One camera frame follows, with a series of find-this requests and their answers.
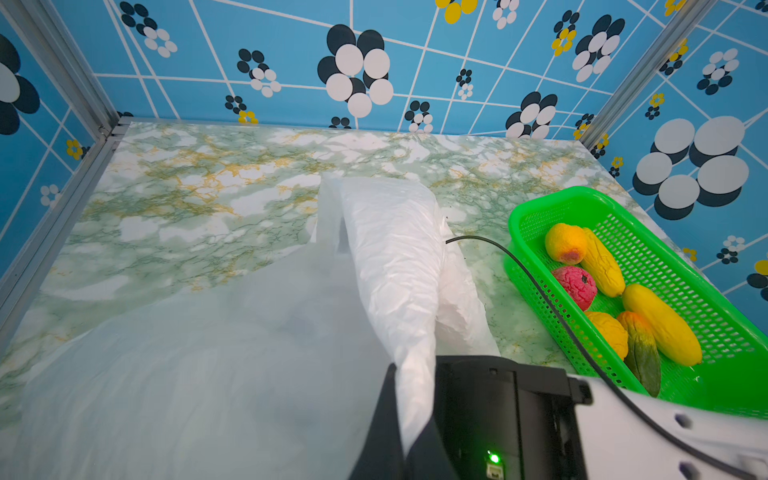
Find green orange toy mango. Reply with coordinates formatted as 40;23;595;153
617;311;662;398

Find yellow toy mango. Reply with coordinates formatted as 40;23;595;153
622;284;703;367
581;228;626;298

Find green plastic basket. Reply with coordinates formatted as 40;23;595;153
504;187;767;419

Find aluminium corner post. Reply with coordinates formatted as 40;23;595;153
1;1;117;348
580;0;717;149

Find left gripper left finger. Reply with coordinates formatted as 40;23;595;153
349;364;404;480

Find left aluminium corner post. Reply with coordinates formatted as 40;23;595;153
1;1;117;348

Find pink toy apple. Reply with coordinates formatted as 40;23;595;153
552;266;598;311

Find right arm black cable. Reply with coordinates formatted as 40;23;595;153
445;235;758;480

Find yellow toy orange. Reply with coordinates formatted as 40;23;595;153
586;311;629;360

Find right aluminium corner post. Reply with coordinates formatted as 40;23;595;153
580;0;717;149

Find white plastic bag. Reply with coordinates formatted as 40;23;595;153
1;177;499;479

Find yellow toy apple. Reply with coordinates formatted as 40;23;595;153
545;223;587;265

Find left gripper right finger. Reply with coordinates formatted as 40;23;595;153
404;417;458;480

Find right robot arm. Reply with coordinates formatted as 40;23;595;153
434;356;767;479

